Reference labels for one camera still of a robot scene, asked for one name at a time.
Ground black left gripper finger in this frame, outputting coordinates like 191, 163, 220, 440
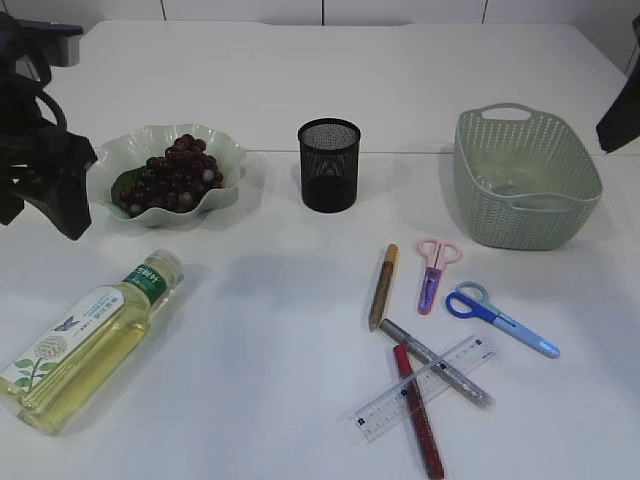
22, 173, 91, 241

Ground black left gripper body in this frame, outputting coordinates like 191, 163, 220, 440
1, 12, 97, 225

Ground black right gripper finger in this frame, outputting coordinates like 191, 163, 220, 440
595, 14, 640, 154

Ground purple grape bunch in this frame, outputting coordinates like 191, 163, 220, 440
111, 134, 224, 217

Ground clear plastic sheet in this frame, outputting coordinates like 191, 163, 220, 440
474, 167, 550, 196

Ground yellow tea bottle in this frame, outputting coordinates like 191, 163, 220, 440
1, 249, 183, 435

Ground blue scissors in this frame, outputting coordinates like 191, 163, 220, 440
445, 281, 560, 359

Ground green wavy plate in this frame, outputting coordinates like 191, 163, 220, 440
87, 124, 246, 227

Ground green plastic basket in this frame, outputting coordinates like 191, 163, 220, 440
452, 103, 603, 251

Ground clear plastic ruler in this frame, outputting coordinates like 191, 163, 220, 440
345, 335, 495, 443

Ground black mesh pen holder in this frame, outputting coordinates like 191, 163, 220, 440
297, 118, 361, 213

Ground silver glitter pen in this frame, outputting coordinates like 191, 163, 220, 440
379, 318, 493, 409

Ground gold glitter pen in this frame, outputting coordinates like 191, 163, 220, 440
368, 243, 398, 332

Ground red glitter pen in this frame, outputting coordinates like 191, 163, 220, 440
393, 345, 445, 479

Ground pink scissors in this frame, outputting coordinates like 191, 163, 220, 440
417, 238, 463, 315

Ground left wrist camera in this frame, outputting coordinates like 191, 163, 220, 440
17, 19, 85, 67

